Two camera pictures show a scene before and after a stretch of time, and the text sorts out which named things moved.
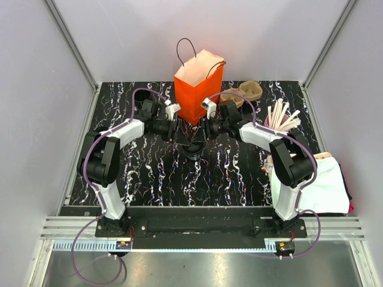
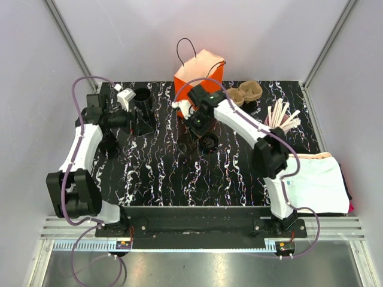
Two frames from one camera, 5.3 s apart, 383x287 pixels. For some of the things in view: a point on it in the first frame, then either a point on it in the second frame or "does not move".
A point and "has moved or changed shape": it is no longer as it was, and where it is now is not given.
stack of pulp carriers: x=251 y=90 does not move
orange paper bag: x=198 y=80 does not move
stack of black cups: x=139 y=96 does not move
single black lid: x=194 y=147 has moved or changed shape
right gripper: x=203 y=131 -> x=198 y=132
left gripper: x=180 y=137 -> x=136 y=125
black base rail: x=199 y=228 does not move
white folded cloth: x=329 y=193 does not move
